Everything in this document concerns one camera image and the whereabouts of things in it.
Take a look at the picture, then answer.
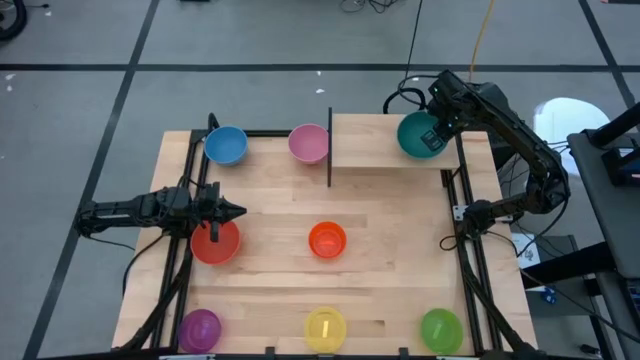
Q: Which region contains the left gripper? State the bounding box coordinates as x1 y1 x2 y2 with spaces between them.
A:
192 180 248 245

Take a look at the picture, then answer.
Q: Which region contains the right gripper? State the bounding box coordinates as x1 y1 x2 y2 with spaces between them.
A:
420 68 474 154

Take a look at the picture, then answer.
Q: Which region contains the teal opaque bowl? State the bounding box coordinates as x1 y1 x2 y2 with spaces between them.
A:
396 110 450 161

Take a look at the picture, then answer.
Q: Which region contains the red opaque bowl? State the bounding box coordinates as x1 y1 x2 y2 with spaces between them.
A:
189 219 242 266

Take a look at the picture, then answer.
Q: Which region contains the blue opaque bowl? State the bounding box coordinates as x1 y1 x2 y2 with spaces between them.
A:
203 124 249 167

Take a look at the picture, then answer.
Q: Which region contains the orange translucent bowl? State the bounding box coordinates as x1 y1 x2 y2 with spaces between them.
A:
307 221 348 260

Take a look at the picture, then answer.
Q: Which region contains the pink opaque bowl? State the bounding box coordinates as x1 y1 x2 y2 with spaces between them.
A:
287 123 330 165

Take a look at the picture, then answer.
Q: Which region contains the yellow translucent bowl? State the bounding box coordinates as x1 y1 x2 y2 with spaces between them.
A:
303 306 348 354

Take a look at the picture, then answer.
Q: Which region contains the green translucent bowl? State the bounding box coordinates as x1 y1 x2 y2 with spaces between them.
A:
419 307 465 355

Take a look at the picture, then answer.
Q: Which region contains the black shelf side panel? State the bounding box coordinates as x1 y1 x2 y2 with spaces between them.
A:
326 106 334 189

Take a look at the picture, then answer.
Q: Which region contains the purple translucent bowl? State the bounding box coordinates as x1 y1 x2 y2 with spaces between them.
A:
177 308 223 354

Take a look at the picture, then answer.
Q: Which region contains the white round object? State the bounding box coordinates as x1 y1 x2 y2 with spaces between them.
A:
532 97 612 146

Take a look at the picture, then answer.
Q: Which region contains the white printed paper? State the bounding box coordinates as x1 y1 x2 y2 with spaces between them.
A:
510 232 542 292

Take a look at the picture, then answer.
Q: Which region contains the black bar on side table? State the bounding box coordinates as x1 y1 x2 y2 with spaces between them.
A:
589 102 640 149

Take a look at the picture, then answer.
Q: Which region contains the black box on side table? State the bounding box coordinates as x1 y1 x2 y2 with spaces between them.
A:
601 146 640 187

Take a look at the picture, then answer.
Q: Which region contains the black floor beam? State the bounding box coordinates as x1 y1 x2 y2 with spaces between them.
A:
519 242 617 290

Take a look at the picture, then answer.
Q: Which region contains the grey side table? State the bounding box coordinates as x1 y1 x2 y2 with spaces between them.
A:
567 128 640 360

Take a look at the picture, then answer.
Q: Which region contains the black aluminium table frame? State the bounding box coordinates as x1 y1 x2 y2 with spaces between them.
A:
119 112 539 360

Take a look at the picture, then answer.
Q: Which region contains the yellow floor cable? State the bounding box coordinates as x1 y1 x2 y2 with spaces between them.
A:
468 0 497 84

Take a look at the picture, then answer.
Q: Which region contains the black looped floor cable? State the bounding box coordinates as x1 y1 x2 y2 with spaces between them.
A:
382 0 431 115

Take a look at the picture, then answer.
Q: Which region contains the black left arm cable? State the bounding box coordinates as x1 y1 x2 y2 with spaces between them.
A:
121 230 171 297

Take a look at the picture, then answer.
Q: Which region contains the black cable tangle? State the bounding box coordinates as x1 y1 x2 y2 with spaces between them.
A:
339 0 401 15

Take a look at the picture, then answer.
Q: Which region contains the long black floor cable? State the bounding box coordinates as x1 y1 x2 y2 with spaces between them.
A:
519 268 640 345

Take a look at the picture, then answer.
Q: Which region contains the black vacuum hose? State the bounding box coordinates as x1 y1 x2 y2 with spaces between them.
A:
0 0 29 42

